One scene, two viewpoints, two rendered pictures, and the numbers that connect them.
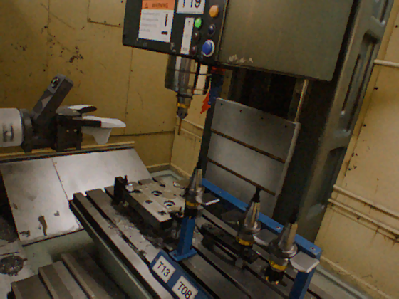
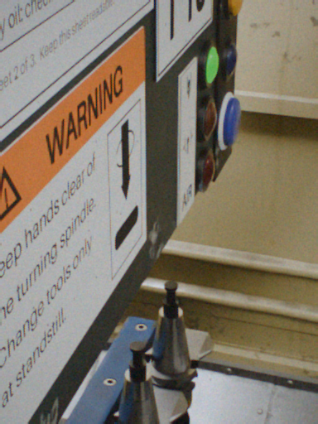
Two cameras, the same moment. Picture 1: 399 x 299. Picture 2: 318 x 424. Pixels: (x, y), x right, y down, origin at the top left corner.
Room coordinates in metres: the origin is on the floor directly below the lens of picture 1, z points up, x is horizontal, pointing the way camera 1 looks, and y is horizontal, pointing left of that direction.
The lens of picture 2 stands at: (0.94, 0.48, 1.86)
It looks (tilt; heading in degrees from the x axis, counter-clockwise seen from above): 29 degrees down; 244
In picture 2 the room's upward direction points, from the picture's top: straight up
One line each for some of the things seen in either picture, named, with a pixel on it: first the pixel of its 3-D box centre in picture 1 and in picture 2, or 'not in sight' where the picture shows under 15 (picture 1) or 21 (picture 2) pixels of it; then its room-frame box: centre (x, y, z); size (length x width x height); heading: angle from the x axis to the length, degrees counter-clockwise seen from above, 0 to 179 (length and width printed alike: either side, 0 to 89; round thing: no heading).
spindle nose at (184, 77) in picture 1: (188, 73); not in sight; (1.04, 0.11, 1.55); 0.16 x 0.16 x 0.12
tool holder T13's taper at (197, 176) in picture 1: (197, 177); not in sight; (0.82, 0.01, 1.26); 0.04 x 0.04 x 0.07
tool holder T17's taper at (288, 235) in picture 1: (288, 233); (171, 336); (0.59, -0.23, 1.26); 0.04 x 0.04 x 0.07
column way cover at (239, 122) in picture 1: (243, 159); not in sight; (1.36, -0.20, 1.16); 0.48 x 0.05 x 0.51; 47
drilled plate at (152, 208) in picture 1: (162, 203); not in sight; (1.13, 0.14, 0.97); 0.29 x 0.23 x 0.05; 47
